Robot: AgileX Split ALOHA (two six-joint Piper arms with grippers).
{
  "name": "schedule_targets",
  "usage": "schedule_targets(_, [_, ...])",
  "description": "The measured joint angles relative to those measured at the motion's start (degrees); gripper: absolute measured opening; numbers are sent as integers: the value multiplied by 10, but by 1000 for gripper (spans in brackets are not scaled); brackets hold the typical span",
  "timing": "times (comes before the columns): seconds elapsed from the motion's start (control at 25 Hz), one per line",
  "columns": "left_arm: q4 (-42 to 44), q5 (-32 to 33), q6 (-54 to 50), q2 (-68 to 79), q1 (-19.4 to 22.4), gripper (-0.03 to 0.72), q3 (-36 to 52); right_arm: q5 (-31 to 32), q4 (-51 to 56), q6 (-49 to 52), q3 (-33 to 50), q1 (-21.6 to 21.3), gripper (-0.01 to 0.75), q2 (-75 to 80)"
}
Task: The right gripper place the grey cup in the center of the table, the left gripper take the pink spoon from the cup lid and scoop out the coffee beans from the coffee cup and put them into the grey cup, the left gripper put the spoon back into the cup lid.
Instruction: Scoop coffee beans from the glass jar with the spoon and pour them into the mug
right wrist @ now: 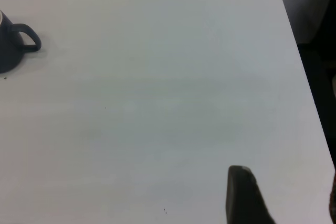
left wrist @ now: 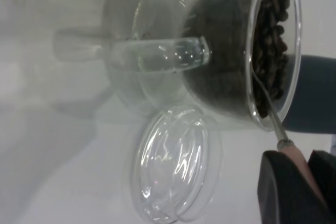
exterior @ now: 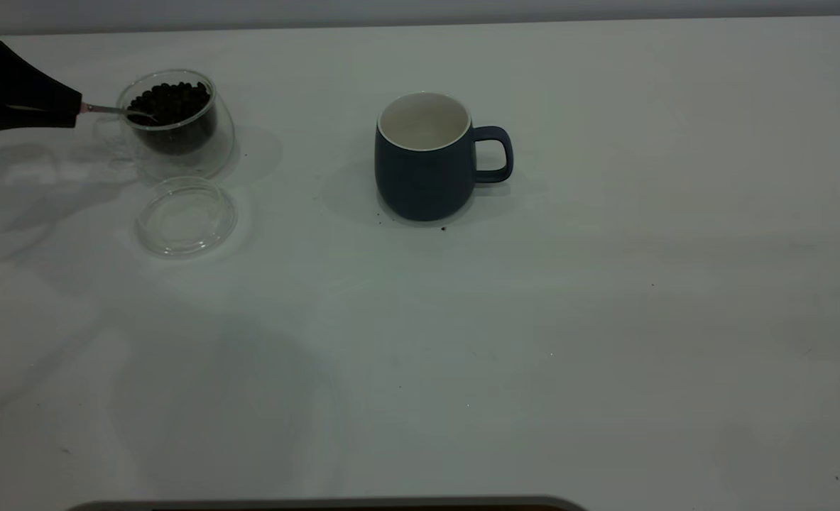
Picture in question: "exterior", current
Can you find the dark coffee beans pile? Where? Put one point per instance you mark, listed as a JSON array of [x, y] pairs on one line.
[[178, 106]]

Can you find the clear glass cup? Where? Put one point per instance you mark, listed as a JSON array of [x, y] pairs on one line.
[[203, 156]]

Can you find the clear glass lid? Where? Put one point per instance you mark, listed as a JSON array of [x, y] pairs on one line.
[[185, 227]]

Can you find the dark grey ceramic mug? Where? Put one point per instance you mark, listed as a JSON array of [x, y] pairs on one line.
[[420, 177]]

